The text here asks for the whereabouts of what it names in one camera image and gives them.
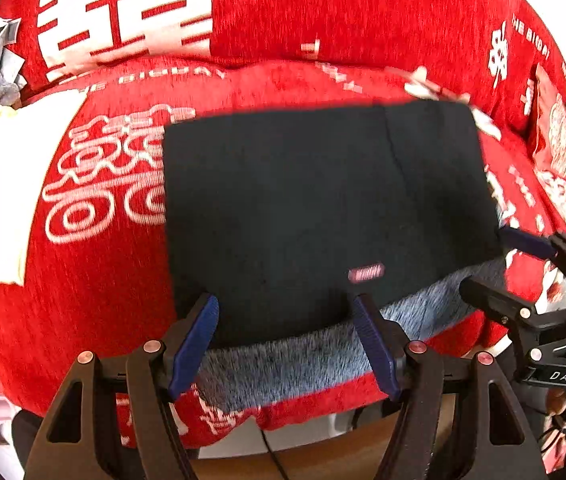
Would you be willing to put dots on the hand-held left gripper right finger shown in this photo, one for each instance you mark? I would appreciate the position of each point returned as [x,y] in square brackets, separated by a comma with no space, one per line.
[375,345]

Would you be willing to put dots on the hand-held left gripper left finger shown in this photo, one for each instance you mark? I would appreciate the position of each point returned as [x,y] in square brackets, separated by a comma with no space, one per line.
[195,340]

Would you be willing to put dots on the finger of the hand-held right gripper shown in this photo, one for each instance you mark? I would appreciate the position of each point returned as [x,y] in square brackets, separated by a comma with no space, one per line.
[525,242]
[488,295]

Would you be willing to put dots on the black pants with grey lining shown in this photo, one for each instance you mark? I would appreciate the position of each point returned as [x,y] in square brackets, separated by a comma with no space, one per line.
[288,200]

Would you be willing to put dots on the red printed pillow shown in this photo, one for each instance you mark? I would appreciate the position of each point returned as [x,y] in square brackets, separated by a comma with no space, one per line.
[558,135]

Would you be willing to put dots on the red printed sofa cover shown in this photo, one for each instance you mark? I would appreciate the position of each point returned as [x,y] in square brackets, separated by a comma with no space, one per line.
[313,20]

